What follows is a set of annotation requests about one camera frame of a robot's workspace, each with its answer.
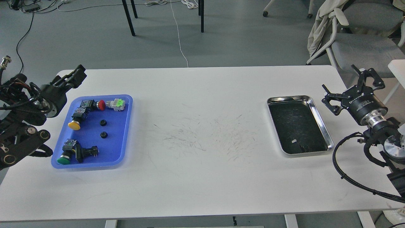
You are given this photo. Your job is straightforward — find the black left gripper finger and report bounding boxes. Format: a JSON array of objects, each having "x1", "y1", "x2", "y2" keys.
[{"x1": 52, "y1": 65, "x2": 87, "y2": 92}]

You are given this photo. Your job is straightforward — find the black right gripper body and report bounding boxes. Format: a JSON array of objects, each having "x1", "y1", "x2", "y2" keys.
[{"x1": 342, "y1": 86, "x2": 388, "y2": 126}]

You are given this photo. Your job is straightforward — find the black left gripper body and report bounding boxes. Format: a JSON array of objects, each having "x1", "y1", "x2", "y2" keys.
[{"x1": 40, "y1": 84, "x2": 68, "y2": 118}]

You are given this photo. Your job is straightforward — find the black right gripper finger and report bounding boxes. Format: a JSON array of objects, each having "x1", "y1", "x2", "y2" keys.
[
  {"x1": 321, "y1": 84, "x2": 352, "y2": 116},
  {"x1": 351, "y1": 65, "x2": 386, "y2": 94}
]

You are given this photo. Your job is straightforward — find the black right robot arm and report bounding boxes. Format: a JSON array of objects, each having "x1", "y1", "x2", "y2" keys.
[{"x1": 322, "y1": 65, "x2": 404, "y2": 203}]

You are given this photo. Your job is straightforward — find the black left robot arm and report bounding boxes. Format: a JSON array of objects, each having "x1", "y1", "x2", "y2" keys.
[{"x1": 0, "y1": 65, "x2": 87, "y2": 170}]

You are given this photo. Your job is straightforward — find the grey green connector part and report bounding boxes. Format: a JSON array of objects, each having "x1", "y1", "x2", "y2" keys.
[{"x1": 106, "y1": 98, "x2": 126, "y2": 111}]

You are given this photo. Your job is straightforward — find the white side table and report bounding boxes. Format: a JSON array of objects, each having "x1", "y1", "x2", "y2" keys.
[{"x1": 383, "y1": 59, "x2": 405, "y2": 104}]

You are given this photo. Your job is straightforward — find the shiny metal tray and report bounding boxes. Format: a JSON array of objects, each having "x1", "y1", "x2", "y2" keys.
[{"x1": 267, "y1": 95, "x2": 334, "y2": 157}]

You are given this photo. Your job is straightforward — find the grey office chair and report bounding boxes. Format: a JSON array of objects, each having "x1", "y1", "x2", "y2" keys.
[{"x1": 306, "y1": 0, "x2": 404, "y2": 78}]

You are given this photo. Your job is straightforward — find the blue plastic tray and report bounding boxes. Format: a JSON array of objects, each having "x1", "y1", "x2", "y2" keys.
[{"x1": 51, "y1": 95, "x2": 133, "y2": 169}]

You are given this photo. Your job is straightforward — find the beige jacket on chair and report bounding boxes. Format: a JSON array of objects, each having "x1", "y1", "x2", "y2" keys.
[{"x1": 307, "y1": 0, "x2": 347, "y2": 56}]

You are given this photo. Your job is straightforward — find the black table legs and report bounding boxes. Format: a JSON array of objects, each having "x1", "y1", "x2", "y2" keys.
[{"x1": 121, "y1": 0, "x2": 204, "y2": 36}]

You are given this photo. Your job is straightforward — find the yellow push button switch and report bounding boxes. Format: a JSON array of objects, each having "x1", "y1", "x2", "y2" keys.
[{"x1": 67, "y1": 108, "x2": 89, "y2": 131}]

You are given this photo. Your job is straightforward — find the red push button switch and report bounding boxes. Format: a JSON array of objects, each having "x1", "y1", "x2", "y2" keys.
[{"x1": 79, "y1": 100, "x2": 106, "y2": 111}]

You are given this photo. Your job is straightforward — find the green push button switch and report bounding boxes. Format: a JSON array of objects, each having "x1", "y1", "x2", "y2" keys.
[{"x1": 57, "y1": 139, "x2": 78, "y2": 165}]

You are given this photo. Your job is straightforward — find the black floor cable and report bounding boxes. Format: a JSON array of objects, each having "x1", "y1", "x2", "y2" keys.
[{"x1": 0, "y1": 11, "x2": 34, "y2": 122}]

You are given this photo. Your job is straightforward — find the white floor cable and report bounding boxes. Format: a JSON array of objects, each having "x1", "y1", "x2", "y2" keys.
[{"x1": 57, "y1": 0, "x2": 199, "y2": 68}]

